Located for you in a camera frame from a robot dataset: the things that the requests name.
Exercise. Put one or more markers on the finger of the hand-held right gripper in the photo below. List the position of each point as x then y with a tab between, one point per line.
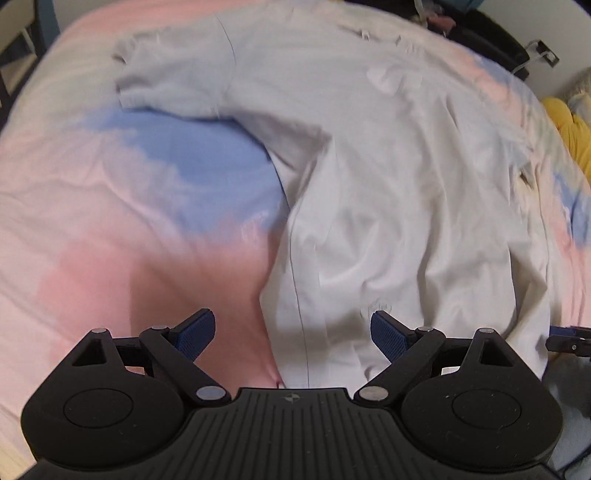
569	342

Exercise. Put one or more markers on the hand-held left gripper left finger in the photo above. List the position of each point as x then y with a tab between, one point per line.
196	333

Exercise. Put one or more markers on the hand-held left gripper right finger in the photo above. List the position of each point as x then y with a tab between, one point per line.
389	336

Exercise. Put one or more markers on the white t-shirt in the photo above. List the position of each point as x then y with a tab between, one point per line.
392	184

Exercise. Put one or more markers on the pastel tie-dye bed blanket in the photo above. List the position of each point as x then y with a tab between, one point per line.
92	207

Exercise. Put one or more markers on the yellow plush toy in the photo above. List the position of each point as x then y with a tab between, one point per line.
575	134

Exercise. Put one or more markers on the black sofa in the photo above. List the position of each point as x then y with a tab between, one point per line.
485	37

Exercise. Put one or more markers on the wall socket with charger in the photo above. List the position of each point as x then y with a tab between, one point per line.
547	53

